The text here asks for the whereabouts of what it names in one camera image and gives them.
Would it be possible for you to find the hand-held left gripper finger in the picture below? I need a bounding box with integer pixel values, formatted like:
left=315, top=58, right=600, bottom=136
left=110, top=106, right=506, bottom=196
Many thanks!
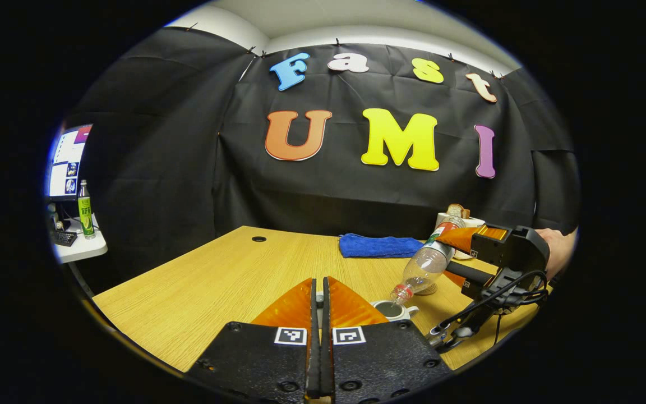
left=321, top=275, right=454, bottom=404
left=186, top=276, right=320, bottom=404

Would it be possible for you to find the clear water bottle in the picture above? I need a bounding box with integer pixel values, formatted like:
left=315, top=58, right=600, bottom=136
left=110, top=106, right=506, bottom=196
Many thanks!
left=389, top=216, right=467, bottom=306

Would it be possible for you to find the white teacup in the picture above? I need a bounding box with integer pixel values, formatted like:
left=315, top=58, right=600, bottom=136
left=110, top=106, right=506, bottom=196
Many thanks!
left=371, top=300, right=420, bottom=322

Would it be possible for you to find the green drink bottle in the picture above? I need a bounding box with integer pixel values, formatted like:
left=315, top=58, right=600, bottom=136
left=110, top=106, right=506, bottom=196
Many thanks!
left=77, top=180, right=96, bottom=240

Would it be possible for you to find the blue towel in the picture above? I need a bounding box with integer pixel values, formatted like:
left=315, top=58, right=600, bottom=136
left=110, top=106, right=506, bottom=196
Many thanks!
left=339, top=233, right=426, bottom=259

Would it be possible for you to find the black backdrop cloth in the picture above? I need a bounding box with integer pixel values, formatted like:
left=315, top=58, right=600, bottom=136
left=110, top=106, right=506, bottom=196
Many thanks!
left=59, top=27, right=582, bottom=292

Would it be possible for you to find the white side table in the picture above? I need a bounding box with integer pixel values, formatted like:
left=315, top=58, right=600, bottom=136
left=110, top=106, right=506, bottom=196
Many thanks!
left=53, top=213, right=108, bottom=264

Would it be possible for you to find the computer monitor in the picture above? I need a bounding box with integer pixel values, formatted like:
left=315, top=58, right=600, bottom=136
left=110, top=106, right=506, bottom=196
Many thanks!
left=47, top=125, right=93, bottom=201

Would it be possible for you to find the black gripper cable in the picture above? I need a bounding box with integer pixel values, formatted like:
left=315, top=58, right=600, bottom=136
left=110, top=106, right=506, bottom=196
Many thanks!
left=430, top=269, right=551, bottom=346

